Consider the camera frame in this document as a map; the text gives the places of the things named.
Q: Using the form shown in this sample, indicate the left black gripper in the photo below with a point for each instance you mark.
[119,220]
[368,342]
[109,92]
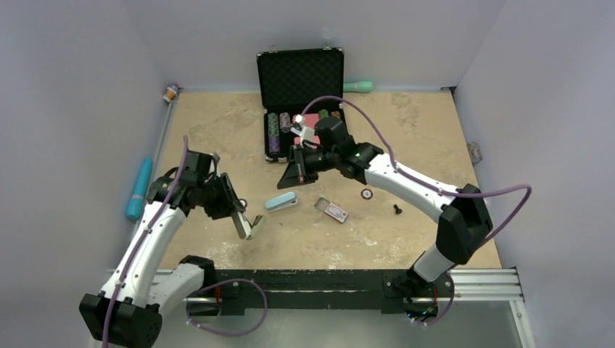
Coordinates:
[229,202]

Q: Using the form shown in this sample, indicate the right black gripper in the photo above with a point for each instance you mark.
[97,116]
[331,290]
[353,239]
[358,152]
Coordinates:
[296,174]

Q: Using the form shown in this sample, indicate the light blue stapler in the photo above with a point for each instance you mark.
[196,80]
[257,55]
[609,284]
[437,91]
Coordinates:
[281,202]

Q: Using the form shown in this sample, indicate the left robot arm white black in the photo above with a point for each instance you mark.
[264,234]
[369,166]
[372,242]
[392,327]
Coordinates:
[129,310]

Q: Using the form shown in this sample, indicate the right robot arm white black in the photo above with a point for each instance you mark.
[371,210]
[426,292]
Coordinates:
[463,221]

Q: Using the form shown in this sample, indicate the red white staple box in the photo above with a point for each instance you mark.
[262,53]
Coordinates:
[331,209]

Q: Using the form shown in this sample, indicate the red poker chip on table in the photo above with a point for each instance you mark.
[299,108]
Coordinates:
[366,194]

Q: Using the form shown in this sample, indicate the black poker chip case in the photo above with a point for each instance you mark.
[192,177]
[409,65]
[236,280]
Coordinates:
[289,80]

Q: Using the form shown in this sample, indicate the blue cylinder tool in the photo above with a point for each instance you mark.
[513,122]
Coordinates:
[135,205]

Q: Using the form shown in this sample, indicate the small black chess pawn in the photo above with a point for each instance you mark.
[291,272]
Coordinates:
[398,210]

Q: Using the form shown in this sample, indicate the mint green flashlight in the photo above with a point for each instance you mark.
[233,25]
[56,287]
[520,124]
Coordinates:
[362,87]

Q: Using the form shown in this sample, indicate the small orange bottle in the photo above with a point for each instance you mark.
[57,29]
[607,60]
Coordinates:
[172,91]

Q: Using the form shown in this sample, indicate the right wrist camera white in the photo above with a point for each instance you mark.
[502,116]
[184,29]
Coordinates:
[305,125]

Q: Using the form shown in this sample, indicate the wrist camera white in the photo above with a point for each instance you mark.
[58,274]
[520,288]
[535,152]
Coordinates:
[305,125]
[215,159]

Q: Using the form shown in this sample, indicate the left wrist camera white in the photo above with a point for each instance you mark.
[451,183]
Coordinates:
[215,159]

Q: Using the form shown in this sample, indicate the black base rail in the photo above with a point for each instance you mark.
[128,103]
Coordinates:
[388,291]

